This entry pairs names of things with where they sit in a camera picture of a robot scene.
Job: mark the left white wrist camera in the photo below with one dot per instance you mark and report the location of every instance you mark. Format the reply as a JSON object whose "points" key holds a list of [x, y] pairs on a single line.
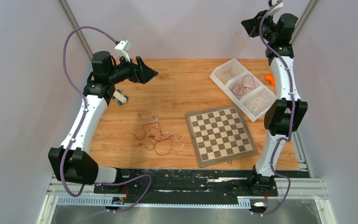
{"points": [[122, 49]]}

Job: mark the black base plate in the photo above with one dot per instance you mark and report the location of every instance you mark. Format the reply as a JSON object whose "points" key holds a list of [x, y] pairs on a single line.
{"points": [[183, 185]]}

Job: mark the orange curved plastic piece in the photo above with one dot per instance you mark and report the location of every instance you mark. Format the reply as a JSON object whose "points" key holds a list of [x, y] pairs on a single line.
{"points": [[270, 79]]}

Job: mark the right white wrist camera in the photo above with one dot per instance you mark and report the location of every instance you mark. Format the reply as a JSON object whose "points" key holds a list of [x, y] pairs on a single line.
{"points": [[274, 6]]}

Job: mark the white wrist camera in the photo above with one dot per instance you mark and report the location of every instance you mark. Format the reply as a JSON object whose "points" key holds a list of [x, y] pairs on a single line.
{"points": [[122, 49], [274, 6]]}

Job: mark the white blue toy car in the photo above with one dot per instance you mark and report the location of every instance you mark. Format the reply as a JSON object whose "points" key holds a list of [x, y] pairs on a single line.
{"points": [[121, 99]]}

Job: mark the slotted cable duct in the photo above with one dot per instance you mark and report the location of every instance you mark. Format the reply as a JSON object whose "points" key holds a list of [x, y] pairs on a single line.
{"points": [[110, 201]]}

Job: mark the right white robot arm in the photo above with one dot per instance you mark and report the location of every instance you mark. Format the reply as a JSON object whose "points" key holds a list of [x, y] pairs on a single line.
{"points": [[286, 113]]}

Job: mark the wooden chessboard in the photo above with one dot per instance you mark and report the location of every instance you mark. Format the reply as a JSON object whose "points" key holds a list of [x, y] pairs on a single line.
{"points": [[220, 135]]}

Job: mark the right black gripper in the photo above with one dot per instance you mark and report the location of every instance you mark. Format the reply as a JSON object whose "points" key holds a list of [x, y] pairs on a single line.
{"points": [[252, 26]]}

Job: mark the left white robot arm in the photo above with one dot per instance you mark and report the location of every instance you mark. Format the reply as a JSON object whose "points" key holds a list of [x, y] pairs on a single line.
{"points": [[71, 161]]}

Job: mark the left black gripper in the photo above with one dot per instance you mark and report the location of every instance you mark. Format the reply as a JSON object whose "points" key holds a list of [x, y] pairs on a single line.
{"points": [[140, 73]]}

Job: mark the white three-compartment tray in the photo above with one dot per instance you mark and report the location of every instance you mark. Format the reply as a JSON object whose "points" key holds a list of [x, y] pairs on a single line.
{"points": [[245, 90]]}

